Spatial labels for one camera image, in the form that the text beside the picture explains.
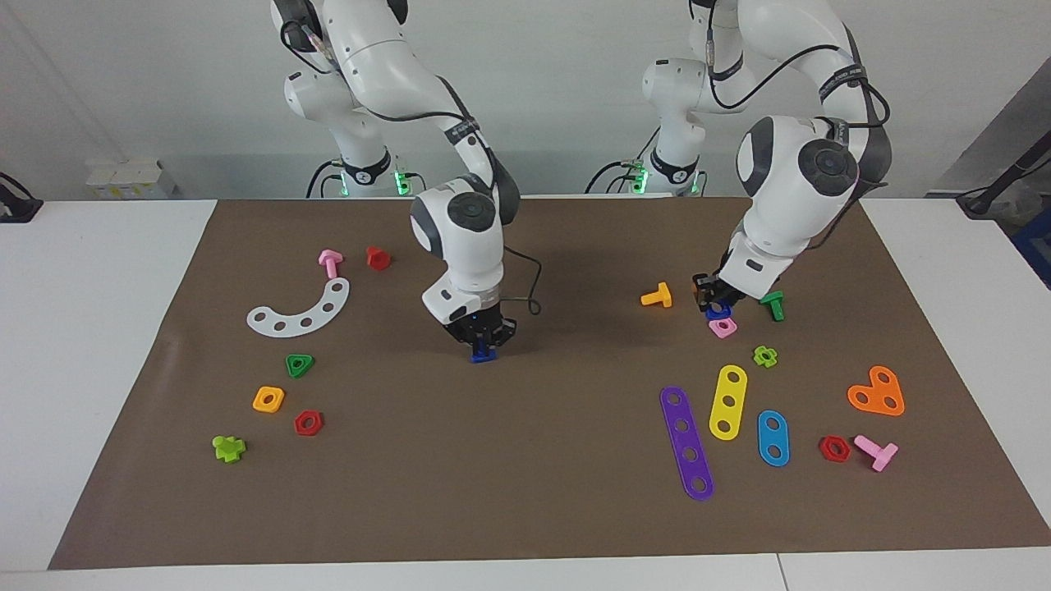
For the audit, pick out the blue two-hole plastic strip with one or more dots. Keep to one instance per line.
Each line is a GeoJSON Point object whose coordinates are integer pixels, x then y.
{"type": "Point", "coordinates": [773, 437]}

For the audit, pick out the red hexagonal plastic nut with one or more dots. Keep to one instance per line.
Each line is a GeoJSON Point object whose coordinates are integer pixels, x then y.
{"type": "Point", "coordinates": [824, 449]}
{"type": "Point", "coordinates": [300, 425]}

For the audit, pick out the black clamp stand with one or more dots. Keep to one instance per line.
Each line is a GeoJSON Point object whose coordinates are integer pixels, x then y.
{"type": "Point", "coordinates": [18, 209]}

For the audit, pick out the blue crate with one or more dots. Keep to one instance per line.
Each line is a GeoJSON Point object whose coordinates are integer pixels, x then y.
{"type": "Point", "coordinates": [1036, 246]}

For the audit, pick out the black stand with base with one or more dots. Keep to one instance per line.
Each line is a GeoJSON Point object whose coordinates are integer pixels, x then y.
{"type": "Point", "coordinates": [989, 193]}

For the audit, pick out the orange plastic screw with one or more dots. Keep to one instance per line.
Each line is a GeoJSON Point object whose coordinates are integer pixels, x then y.
{"type": "Point", "coordinates": [663, 295]}

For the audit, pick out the white curved perforated plate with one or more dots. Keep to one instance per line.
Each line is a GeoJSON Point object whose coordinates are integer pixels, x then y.
{"type": "Point", "coordinates": [317, 316]}

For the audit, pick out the yellow three-hole plastic strip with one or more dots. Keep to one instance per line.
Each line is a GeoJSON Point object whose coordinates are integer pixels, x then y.
{"type": "Point", "coordinates": [730, 390]}

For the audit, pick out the purple four-hole plastic strip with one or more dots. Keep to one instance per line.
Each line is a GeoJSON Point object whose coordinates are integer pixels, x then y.
{"type": "Point", "coordinates": [678, 413]}

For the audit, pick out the blue plastic screw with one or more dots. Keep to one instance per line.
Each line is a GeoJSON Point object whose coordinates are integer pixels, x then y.
{"type": "Point", "coordinates": [483, 357]}

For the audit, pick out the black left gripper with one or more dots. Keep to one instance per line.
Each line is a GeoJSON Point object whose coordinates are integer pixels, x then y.
{"type": "Point", "coordinates": [716, 289]}

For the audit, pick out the white small boxes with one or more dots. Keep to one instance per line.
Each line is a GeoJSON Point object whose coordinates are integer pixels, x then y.
{"type": "Point", "coordinates": [127, 179]}

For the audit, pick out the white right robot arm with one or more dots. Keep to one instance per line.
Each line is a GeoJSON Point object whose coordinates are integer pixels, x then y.
{"type": "Point", "coordinates": [374, 57]}

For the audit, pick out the blue square plastic nut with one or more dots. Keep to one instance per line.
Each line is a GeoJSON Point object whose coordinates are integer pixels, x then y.
{"type": "Point", "coordinates": [726, 314]}

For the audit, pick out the brown table mat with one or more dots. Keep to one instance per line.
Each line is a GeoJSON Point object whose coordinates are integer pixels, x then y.
{"type": "Point", "coordinates": [525, 460]}

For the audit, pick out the orange L-shaped plastic plate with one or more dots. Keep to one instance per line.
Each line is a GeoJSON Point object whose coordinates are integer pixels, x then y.
{"type": "Point", "coordinates": [877, 392]}

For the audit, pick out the green triangular plastic nut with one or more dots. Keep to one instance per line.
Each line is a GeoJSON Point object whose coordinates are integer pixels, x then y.
{"type": "Point", "coordinates": [290, 360]}

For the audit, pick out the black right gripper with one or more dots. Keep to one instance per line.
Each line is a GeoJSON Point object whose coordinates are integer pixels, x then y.
{"type": "Point", "coordinates": [480, 326]}

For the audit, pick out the green plastic screw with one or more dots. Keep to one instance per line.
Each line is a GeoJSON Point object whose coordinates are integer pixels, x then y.
{"type": "Point", "coordinates": [774, 308]}

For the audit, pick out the orange square plastic nut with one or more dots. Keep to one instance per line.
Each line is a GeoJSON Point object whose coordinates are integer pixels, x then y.
{"type": "Point", "coordinates": [258, 402]}

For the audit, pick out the pink plastic screw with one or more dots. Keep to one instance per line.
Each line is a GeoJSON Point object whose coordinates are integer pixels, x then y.
{"type": "Point", "coordinates": [883, 455]}
{"type": "Point", "coordinates": [330, 264]}

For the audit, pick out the light green cross nut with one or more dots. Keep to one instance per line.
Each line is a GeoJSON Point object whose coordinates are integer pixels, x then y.
{"type": "Point", "coordinates": [759, 357]}

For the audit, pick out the red plastic screw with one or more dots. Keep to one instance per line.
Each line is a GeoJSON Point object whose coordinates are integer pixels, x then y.
{"type": "Point", "coordinates": [378, 259]}

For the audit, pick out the light green cross-head screw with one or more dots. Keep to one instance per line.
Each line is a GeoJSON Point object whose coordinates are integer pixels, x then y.
{"type": "Point", "coordinates": [226, 449]}

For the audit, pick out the pink square plastic nut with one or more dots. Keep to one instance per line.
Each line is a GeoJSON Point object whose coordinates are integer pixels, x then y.
{"type": "Point", "coordinates": [713, 327]}

